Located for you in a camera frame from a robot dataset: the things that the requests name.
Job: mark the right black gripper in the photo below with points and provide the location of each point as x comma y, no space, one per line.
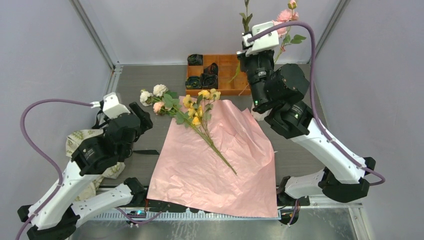
243,58

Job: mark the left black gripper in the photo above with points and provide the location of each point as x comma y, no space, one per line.
147,123

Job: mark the black ribbon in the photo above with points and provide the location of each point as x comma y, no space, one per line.
145,152

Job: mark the cream rosebud stem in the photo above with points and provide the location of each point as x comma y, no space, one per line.
246,18

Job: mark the pink rose stem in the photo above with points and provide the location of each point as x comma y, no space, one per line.
288,15

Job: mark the yellow flower stem bunch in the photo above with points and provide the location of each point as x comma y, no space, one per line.
199,114

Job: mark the pink wrapping paper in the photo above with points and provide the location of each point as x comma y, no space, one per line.
240,182

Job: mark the white ribbed ceramic vase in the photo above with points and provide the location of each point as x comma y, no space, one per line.
259,116

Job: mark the pink and white flower bunch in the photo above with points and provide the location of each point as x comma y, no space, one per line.
164,102

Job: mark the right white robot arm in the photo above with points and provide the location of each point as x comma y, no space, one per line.
343,177

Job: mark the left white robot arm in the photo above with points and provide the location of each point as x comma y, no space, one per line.
91,152

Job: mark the orange wooden compartment tray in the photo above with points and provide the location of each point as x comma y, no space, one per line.
227,64

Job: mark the cream patterned cloth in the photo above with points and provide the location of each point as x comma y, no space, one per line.
72,142

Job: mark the dark rolled cloth middle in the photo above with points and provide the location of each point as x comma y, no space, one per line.
211,69

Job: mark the dark rolled cloth bottom-centre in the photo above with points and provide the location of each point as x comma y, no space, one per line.
209,81

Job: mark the dark rolled cloth bottom-left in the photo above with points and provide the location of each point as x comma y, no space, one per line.
193,83

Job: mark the dark rolled cloth top-left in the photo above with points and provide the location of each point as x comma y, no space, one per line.
195,60

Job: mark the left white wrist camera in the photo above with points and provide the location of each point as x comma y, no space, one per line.
111,105

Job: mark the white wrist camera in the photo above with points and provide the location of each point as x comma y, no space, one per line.
260,39
111,105

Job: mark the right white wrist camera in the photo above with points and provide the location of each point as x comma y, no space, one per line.
260,39

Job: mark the grey slotted cable duct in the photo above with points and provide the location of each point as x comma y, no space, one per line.
115,215

